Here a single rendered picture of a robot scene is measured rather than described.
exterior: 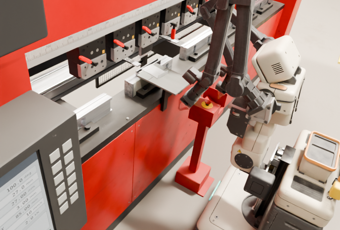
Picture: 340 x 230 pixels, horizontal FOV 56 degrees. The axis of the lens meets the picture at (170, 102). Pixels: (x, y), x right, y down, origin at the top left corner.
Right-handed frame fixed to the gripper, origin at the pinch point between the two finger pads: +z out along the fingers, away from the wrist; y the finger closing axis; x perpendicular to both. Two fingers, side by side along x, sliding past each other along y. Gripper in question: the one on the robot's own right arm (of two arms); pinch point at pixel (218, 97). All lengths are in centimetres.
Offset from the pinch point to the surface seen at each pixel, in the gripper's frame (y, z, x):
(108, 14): 51, -52, 61
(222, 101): -2.8, 5.5, -5.1
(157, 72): 34.6, -12.5, 27.3
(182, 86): 16.9, -16.3, 30.3
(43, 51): 53, -47, 94
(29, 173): 7, -73, 141
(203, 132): -3.5, 26.5, 7.3
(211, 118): -3.6, 5.4, 14.5
